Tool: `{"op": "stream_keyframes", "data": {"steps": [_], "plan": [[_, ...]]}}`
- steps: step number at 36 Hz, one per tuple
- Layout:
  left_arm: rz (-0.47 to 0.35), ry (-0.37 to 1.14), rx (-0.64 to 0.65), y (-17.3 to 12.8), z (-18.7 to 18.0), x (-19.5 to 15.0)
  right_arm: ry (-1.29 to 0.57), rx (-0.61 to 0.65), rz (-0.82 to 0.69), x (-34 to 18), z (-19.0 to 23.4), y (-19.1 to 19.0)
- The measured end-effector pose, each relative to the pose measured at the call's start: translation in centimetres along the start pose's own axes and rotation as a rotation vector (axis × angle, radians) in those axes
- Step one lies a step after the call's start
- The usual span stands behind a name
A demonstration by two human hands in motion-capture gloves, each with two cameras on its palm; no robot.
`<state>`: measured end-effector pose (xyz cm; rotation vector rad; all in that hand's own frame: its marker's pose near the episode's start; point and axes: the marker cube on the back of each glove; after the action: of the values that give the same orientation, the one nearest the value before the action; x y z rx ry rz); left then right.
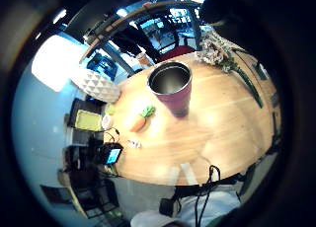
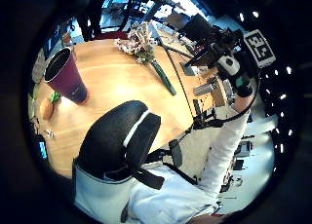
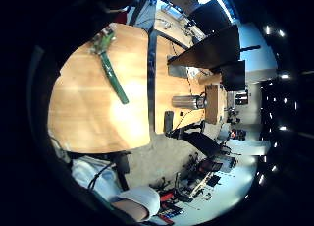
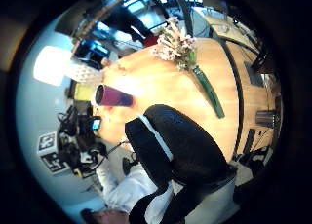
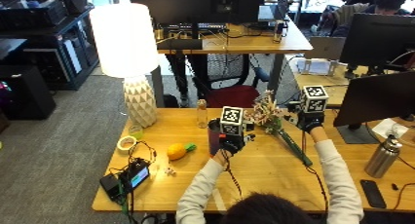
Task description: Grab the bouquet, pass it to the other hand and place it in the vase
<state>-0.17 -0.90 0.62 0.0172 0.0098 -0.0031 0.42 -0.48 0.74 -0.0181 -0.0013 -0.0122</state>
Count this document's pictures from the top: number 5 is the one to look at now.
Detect black monitor with stand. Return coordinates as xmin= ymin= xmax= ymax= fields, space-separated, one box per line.
xmin=337 ymin=13 xmax=415 ymax=78

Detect dark maroon vase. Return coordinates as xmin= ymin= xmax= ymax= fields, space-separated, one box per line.
xmin=206 ymin=118 xmax=223 ymax=158

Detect small green-tinted glass cup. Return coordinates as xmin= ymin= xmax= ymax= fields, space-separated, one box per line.
xmin=127 ymin=124 xmax=144 ymax=140

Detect red office chair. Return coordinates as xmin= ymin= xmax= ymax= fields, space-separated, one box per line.
xmin=203 ymin=85 xmax=261 ymax=109

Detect the person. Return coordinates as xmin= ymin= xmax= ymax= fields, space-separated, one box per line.
xmin=175 ymin=126 xmax=365 ymax=224

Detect black computer monitor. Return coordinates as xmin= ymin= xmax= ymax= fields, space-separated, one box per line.
xmin=332 ymin=70 xmax=415 ymax=145

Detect wooden desk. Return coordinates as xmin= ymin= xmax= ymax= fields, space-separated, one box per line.
xmin=150 ymin=19 xmax=313 ymax=109

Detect white marker cube on left glove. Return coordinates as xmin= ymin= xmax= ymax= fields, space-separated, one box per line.
xmin=219 ymin=105 xmax=246 ymax=136

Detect stainless steel water bottle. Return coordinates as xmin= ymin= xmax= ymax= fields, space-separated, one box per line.
xmin=363 ymin=133 xmax=402 ymax=179

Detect dried flower bouquet green stems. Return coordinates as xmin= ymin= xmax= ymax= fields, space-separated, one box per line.
xmin=250 ymin=89 xmax=313 ymax=168

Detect white marker cube on glove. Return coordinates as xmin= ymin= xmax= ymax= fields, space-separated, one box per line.
xmin=299 ymin=85 xmax=331 ymax=114
xmin=219 ymin=105 xmax=246 ymax=136

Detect white marker cube on right glove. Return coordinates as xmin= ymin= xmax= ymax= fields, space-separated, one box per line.
xmin=299 ymin=85 xmax=331 ymax=114

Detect large black monitor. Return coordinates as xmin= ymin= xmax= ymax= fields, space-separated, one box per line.
xmin=128 ymin=0 xmax=264 ymax=40

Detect small device with lit screen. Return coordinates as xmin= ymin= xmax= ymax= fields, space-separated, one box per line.
xmin=123 ymin=159 xmax=151 ymax=191

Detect silver laptop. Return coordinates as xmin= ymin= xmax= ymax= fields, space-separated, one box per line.
xmin=303 ymin=36 xmax=347 ymax=61

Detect black shelf unit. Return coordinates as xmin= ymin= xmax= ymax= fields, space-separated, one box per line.
xmin=0 ymin=0 xmax=101 ymax=92

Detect black cabinet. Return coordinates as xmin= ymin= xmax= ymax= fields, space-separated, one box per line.
xmin=0 ymin=64 xmax=57 ymax=121

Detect white table lamp faceted base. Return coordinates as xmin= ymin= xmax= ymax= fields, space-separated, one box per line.
xmin=87 ymin=3 xmax=160 ymax=129

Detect yellow toy pineapple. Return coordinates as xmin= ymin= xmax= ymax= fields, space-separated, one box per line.
xmin=166 ymin=142 xmax=198 ymax=162

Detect person's right hand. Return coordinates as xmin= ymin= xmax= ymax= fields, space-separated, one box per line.
xmin=293 ymin=111 xmax=327 ymax=133

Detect person's left hand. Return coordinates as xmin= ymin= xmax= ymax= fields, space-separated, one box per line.
xmin=218 ymin=132 xmax=256 ymax=156

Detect black glove cable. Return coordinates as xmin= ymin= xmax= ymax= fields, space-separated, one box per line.
xmin=299 ymin=131 xmax=331 ymax=218

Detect white paper sheet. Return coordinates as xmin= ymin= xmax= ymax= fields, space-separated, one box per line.
xmin=371 ymin=118 xmax=409 ymax=140

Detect clear glass bottle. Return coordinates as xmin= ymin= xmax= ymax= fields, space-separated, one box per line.
xmin=195 ymin=98 xmax=208 ymax=130

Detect roll of white tape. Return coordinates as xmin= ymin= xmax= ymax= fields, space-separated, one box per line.
xmin=115 ymin=135 xmax=138 ymax=155

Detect black smartphone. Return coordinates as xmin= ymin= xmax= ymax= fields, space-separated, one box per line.
xmin=359 ymin=179 xmax=388 ymax=209

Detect black power box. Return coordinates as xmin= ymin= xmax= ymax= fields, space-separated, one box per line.
xmin=98 ymin=172 xmax=127 ymax=203

